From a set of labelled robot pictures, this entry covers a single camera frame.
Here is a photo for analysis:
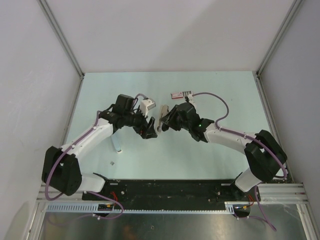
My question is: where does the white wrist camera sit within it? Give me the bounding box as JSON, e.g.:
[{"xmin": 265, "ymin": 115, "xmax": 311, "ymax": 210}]
[
  {"xmin": 184, "ymin": 93, "xmax": 196, "ymax": 107},
  {"xmin": 139, "ymin": 98, "xmax": 156, "ymax": 118}
]

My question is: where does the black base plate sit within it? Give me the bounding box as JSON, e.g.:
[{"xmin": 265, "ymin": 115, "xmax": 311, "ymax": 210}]
[{"xmin": 97, "ymin": 179, "xmax": 259, "ymax": 203}]

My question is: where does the aluminium front rail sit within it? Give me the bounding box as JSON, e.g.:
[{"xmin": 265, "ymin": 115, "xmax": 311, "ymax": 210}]
[{"xmin": 37, "ymin": 183, "xmax": 309, "ymax": 216}]

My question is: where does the aluminium corner post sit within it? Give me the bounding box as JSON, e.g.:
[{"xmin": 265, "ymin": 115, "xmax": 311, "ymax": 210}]
[
  {"xmin": 37, "ymin": 0, "xmax": 85, "ymax": 77},
  {"xmin": 254, "ymin": 0, "xmax": 305, "ymax": 76}
]

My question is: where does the red staple box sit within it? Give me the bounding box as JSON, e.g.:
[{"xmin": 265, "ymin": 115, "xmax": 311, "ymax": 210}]
[{"xmin": 170, "ymin": 91, "xmax": 194, "ymax": 100}]

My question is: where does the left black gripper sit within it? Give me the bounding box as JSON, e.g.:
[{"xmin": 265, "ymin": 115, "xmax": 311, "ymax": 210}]
[{"xmin": 123, "ymin": 105, "xmax": 157, "ymax": 139}]

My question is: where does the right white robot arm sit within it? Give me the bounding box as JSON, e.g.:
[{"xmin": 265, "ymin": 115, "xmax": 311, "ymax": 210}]
[{"xmin": 147, "ymin": 102, "xmax": 288, "ymax": 201}]

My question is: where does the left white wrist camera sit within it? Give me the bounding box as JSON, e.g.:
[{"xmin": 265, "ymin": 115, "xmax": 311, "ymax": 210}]
[{"xmin": 139, "ymin": 98, "xmax": 156, "ymax": 118}]

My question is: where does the beige black stapler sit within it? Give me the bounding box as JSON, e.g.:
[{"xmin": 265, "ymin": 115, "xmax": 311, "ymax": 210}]
[{"xmin": 156, "ymin": 104, "xmax": 169, "ymax": 133}]

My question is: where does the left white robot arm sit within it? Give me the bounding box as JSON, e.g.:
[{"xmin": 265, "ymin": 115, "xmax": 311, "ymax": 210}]
[{"xmin": 41, "ymin": 94, "xmax": 158, "ymax": 201}]

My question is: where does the left aluminium corner post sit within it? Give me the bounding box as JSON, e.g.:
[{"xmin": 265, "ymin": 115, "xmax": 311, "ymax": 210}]
[{"xmin": 37, "ymin": 0, "xmax": 85, "ymax": 77}]

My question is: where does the right aluminium corner post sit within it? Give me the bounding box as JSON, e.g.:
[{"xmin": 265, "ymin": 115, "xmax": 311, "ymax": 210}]
[{"xmin": 254, "ymin": 0, "xmax": 305, "ymax": 76}]

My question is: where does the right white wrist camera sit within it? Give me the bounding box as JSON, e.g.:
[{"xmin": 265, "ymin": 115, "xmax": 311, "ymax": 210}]
[{"xmin": 184, "ymin": 93, "xmax": 196, "ymax": 107}]

